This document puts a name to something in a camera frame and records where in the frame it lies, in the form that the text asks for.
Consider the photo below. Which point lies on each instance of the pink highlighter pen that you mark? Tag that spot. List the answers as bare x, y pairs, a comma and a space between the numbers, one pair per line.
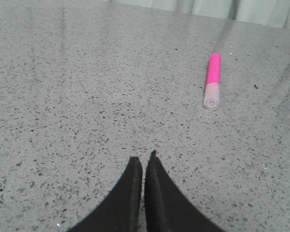
212, 87

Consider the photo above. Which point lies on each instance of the grey curtain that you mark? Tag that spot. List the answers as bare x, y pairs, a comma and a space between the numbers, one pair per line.
273, 13

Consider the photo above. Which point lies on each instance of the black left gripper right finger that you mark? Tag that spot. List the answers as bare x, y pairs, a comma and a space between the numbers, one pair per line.
166, 208

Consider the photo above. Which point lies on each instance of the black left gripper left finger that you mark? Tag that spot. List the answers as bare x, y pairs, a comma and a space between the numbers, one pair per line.
119, 211

